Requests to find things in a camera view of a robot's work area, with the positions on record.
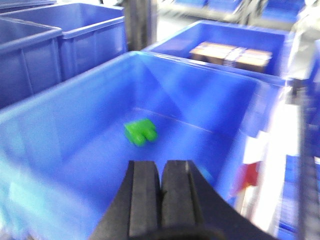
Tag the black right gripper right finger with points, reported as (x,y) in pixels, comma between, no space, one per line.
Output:
(190,205)

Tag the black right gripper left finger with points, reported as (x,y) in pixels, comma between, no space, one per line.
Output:
(135,210)

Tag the green toy block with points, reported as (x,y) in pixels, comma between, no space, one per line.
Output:
(140,131)

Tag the large blue bin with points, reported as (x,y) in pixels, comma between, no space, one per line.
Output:
(64,151)

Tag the blue bin with cardboard box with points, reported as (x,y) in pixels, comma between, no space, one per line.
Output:
(278,42)

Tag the blue bin upper left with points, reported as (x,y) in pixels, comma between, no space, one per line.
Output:
(91,34)

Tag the blue bin far left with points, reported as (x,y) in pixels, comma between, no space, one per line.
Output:
(29,59)

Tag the brown cardboard box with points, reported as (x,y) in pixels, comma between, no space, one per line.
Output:
(232,56)

